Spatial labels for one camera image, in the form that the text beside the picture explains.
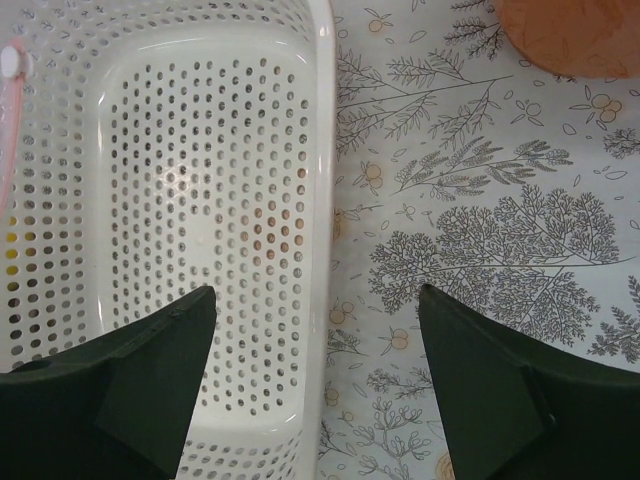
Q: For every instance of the orange plastic tub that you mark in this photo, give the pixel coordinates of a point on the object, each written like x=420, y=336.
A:
x=583, y=38

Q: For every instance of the floral tablecloth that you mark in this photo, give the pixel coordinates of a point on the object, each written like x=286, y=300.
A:
x=461, y=164

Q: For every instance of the white perforated plastic basket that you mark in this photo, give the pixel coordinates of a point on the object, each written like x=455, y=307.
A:
x=169, y=145

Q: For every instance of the yellow fruit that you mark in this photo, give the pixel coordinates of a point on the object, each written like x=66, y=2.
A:
x=20, y=251

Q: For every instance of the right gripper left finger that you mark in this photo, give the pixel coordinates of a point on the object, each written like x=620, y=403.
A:
x=116, y=407

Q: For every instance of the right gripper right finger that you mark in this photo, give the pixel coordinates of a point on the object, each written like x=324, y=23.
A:
x=513, y=407

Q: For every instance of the clear zip top bag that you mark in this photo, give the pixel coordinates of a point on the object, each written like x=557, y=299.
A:
x=16, y=67

